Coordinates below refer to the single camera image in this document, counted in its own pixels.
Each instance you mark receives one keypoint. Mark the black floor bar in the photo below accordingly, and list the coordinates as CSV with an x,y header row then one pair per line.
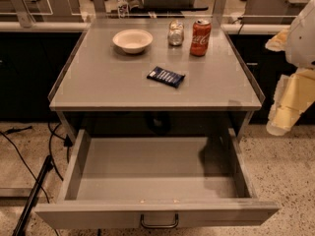
x,y
24,217

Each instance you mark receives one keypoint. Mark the blue rxbar blueberry wrapper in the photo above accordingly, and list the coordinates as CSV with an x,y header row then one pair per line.
x,y
165,77

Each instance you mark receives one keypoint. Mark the small plastic bottle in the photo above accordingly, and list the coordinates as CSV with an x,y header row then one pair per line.
x,y
122,8

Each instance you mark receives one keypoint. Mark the red coca-cola can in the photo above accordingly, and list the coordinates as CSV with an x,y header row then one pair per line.
x,y
200,37

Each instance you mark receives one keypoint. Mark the black drawer handle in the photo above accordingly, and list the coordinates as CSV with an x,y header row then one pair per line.
x,y
159,221

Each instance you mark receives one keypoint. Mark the white paper bowl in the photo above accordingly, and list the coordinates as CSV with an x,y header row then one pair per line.
x,y
133,41

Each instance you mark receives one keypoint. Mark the grey metal cabinet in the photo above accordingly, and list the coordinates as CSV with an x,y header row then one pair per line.
x,y
101,77

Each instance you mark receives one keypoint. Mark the clear glass jar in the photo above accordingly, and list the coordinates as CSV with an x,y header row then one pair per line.
x,y
175,33

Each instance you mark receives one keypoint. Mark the open grey top drawer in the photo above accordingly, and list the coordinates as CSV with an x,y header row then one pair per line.
x,y
111,182

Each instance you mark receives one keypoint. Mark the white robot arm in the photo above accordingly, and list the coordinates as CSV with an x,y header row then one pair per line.
x,y
301,39

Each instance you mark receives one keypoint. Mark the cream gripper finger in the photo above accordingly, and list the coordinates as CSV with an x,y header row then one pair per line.
x,y
294,94
278,42

